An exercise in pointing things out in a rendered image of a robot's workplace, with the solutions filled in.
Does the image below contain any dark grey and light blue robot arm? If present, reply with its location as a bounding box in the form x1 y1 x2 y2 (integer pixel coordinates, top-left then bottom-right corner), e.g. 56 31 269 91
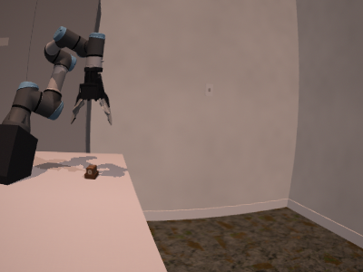
2 26 105 133

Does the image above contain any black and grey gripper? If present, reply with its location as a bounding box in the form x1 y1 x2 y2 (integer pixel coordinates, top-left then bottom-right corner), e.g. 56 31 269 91
71 67 112 125

